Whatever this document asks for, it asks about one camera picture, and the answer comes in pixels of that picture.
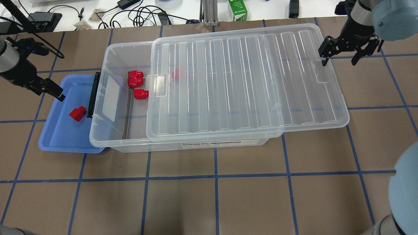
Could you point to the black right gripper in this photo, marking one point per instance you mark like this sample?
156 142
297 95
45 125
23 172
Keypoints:
358 31

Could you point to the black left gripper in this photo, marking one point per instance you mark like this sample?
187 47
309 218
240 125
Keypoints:
19 73

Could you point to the red block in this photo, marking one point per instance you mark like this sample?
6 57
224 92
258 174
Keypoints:
175 74
135 82
140 94
78 113
136 74

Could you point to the clear plastic box lid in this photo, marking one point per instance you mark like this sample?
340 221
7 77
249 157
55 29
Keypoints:
243 84

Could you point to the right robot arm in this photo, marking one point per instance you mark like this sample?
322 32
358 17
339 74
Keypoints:
380 86

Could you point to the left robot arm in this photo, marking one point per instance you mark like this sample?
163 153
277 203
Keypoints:
16 52

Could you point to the clear plastic storage box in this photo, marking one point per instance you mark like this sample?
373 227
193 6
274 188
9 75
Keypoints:
119 120

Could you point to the blue plastic tray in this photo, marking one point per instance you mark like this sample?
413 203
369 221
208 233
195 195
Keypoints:
62 133

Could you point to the green white carton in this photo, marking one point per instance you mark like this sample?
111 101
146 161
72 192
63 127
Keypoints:
238 10

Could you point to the aluminium frame post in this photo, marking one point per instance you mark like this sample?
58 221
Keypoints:
209 12

